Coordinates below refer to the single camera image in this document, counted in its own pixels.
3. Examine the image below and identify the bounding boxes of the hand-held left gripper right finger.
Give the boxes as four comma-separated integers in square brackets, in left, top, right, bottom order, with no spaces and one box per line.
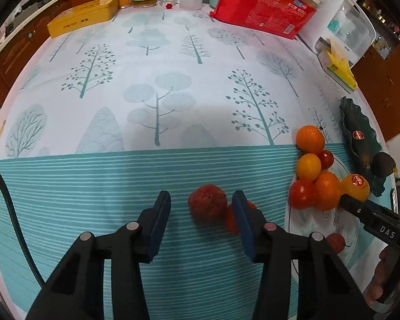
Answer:
[231,190,369,320]

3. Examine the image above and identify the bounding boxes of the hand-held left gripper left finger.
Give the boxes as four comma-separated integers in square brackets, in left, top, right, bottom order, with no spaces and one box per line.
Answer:
[25,190,172,320]

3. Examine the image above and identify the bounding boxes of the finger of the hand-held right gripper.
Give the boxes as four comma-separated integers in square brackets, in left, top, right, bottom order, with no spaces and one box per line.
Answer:
[340,195,400,224]

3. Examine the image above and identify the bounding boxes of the yellow orange with sticker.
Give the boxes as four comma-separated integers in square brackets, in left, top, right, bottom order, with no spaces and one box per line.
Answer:
[339,174,370,203]

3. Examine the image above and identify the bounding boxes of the orange mandarin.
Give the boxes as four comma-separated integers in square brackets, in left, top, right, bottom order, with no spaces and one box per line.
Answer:
[313,171,341,211]
[296,125,325,154]

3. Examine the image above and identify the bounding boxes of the small red tomato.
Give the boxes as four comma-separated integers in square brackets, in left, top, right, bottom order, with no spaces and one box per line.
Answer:
[317,150,335,170]

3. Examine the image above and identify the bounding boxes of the yellow tomato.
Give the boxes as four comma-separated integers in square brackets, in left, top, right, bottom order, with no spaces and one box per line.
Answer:
[296,153,322,181]

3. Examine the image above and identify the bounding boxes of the dark green wavy plate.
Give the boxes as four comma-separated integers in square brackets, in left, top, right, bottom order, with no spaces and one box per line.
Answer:
[339,96,387,198]

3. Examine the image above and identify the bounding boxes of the person's right hand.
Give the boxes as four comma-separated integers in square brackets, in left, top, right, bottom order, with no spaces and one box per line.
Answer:
[367,248,392,307]

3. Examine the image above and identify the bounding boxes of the round white placemat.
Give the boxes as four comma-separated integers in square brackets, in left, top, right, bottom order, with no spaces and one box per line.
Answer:
[284,155,397,304]

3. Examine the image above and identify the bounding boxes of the dark avocado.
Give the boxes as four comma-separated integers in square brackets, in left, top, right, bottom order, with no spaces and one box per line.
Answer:
[371,152,397,177]

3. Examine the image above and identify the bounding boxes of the dark overripe banana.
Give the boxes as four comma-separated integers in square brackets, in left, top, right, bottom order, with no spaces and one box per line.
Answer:
[348,120,375,170]

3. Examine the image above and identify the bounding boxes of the wooden cabinet doors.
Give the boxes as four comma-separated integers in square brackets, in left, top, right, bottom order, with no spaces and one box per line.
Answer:
[351,40,400,142]

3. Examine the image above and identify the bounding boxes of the yellow tissue pack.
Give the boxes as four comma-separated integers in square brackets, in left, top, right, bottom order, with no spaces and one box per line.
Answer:
[318,37,358,93]

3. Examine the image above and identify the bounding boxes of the cluttered shelf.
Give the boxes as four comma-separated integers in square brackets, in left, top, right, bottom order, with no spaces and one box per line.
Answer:
[360,0,400,61]

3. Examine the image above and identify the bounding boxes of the white plastic storage appliance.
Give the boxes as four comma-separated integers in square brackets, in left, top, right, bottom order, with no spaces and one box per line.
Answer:
[297,0,377,69]

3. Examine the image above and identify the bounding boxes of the red plastic package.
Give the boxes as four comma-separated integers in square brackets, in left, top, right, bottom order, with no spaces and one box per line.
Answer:
[209,0,317,39]

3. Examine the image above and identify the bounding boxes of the yellow cardboard box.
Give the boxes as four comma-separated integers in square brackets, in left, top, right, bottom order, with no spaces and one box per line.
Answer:
[47,0,119,39]

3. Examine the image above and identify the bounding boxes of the wooden cabinet with countertop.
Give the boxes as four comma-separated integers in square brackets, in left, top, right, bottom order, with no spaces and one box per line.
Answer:
[0,0,117,97]

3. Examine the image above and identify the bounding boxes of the black cable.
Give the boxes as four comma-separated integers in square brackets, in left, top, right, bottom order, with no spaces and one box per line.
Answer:
[0,160,47,289]

